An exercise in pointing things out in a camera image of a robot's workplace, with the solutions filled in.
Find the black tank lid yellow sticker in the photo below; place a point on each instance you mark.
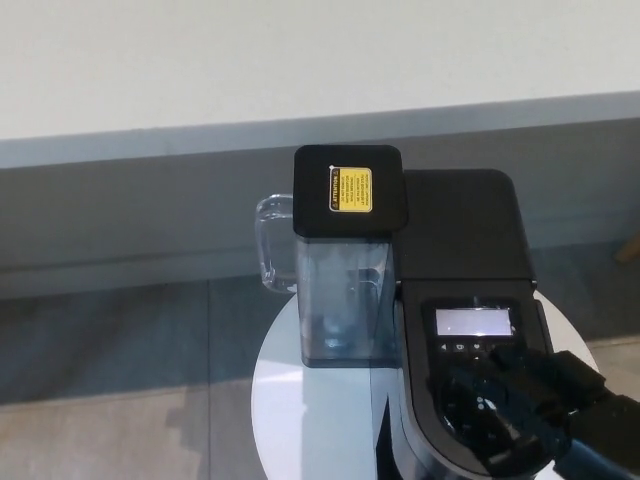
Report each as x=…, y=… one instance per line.
x=315, y=210

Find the black single-serve coffee maker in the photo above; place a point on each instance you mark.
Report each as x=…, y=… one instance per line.
x=465, y=240

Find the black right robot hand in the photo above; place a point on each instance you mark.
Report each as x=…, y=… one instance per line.
x=550, y=390

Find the clear plastic water tank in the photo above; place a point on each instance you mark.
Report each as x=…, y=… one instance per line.
x=330, y=300

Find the round white side table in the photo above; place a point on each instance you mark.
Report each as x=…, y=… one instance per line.
x=285, y=410

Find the wooden furniture leg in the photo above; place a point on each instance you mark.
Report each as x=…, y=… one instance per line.
x=631, y=247

